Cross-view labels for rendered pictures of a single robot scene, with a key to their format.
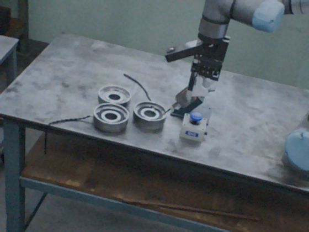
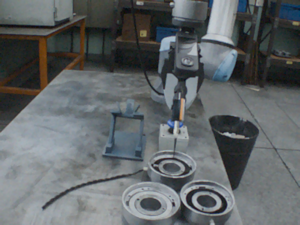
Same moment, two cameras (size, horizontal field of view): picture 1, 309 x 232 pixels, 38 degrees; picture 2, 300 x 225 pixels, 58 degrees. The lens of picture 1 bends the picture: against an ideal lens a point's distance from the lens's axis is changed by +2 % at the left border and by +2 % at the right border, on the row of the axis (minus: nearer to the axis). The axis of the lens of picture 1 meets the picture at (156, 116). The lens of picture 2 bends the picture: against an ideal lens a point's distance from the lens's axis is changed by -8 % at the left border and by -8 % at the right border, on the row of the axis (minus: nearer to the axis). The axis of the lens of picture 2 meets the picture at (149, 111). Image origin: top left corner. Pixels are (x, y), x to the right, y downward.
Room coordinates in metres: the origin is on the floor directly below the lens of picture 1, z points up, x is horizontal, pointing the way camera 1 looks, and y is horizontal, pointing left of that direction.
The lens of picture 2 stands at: (1.25, 0.55, 1.19)
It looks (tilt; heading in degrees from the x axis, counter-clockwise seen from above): 24 degrees down; 265
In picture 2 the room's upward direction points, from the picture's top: 5 degrees clockwise
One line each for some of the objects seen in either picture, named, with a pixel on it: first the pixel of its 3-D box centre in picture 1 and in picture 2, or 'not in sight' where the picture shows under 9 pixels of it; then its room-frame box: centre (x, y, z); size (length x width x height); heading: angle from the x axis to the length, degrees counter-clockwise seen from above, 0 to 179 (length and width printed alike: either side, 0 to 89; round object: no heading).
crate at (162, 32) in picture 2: not in sight; (174, 34); (0.62, -3.56, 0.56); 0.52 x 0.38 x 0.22; 173
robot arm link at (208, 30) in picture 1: (213, 26); (188, 10); (1.12, -0.10, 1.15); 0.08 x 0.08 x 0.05
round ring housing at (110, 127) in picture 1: (110, 118); (205, 204); (1.08, 0.13, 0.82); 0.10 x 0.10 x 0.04
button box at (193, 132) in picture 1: (195, 127); (173, 137); (1.12, -0.12, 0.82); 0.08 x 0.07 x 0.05; 86
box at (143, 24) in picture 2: not in sight; (136, 25); (1.16, -3.58, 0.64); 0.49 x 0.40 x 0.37; 1
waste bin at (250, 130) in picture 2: not in sight; (226, 154); (0.57, -1.03, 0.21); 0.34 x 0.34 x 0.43
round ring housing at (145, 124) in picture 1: (149, 115); (171, 170); (1.14, 0.02, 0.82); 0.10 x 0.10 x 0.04
